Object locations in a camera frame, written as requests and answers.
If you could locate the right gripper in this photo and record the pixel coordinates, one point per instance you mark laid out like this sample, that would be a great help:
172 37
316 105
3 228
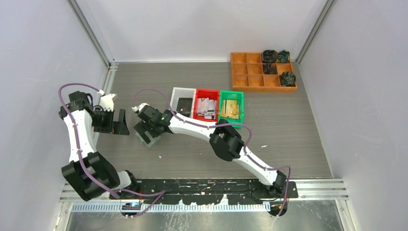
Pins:
142 127

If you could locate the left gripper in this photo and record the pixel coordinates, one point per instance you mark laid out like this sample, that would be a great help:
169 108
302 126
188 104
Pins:
119 127

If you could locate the green card holder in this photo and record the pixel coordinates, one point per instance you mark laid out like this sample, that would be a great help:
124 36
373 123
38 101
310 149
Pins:
147 139

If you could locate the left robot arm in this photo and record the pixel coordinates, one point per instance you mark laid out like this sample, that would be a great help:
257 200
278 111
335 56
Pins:
87 168

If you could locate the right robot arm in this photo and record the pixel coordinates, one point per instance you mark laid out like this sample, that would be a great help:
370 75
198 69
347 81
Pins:
224 139

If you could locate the black VIP cards stack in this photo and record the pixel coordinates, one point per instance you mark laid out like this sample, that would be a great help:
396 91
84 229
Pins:
184 106

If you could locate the silver cards stack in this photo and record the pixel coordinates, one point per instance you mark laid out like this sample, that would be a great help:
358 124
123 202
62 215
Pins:
206 107

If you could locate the gold cards stack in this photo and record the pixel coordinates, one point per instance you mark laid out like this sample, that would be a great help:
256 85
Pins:
230 109

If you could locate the white plastic bin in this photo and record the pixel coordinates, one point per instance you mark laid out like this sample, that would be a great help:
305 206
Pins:
182 92

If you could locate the red plastic bin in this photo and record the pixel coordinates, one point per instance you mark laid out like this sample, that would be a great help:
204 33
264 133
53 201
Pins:
205 93

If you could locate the green plastic bin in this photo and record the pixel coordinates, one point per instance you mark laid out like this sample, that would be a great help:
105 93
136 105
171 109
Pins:
232 95

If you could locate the wooden compartment tray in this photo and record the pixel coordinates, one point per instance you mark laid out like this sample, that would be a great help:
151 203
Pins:
247 74

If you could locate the dark rolled cloth middle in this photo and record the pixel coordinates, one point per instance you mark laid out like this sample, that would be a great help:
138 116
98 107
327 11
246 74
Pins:
269 69

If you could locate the dark rolled cloth top-left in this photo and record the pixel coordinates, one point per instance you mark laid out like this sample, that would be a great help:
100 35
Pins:
269 56

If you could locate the green rolled cloth bottom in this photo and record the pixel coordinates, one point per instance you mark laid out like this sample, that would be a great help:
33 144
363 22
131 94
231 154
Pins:
288 79

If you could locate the green rolled cloth top-right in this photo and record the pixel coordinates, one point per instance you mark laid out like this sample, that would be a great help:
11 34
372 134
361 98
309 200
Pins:
283 57

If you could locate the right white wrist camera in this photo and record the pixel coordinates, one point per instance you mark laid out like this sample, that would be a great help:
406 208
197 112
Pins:
139 107

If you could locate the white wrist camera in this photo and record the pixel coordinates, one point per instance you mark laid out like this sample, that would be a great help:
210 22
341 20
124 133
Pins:
139 107
107 101

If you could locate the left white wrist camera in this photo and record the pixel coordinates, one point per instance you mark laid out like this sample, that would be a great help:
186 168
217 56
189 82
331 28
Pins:
107 101

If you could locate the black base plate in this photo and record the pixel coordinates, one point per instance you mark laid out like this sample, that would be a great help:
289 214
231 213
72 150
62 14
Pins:
209 191

